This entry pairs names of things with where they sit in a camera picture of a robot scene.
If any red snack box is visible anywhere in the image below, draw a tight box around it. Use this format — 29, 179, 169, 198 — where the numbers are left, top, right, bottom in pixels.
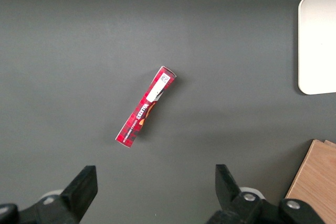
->
115, 66, 177, 148

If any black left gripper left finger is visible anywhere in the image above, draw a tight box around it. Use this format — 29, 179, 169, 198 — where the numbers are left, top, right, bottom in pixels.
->
0, 165, 99, 224

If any beige plastic tray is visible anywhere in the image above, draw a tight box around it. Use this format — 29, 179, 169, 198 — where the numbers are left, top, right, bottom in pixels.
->
298, 0, 336, 95

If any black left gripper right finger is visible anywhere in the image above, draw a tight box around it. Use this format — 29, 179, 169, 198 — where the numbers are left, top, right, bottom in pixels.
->
206, 164, 326, 224

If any wooden drawer cabinet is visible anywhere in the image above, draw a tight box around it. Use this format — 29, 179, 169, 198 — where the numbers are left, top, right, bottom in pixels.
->
285, 139, 336, 224

